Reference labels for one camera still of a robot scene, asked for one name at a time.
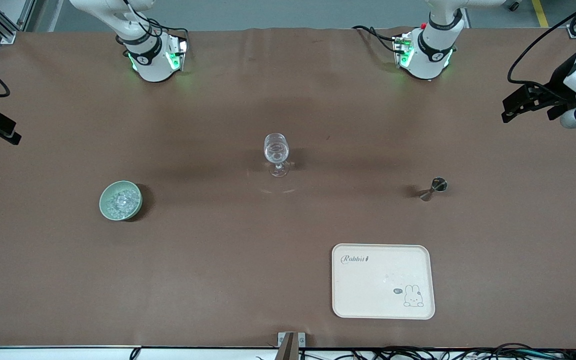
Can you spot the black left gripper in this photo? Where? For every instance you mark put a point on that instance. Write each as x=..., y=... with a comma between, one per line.
x=560, y=81

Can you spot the steel double jigger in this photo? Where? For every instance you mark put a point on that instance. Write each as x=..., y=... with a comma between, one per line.
x=433, y=189

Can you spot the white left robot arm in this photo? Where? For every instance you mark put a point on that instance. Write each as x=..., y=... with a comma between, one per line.
x=430, y=55

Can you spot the clear ice cubes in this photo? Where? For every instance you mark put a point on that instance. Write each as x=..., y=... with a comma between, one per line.
x=121, y=202

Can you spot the clear wine glass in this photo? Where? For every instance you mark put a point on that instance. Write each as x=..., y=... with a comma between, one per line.
x=276, y=150

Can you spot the green ceramic bowl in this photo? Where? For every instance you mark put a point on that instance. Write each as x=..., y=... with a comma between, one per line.
x=104, y=207

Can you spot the cream rabbit print tray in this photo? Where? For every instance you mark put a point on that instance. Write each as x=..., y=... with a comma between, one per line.
x=383, y=285

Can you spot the brown table cover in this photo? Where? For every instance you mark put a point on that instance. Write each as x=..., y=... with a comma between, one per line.
x=218, y=275

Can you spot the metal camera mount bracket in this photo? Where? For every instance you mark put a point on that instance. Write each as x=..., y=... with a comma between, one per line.
x=290, y=345

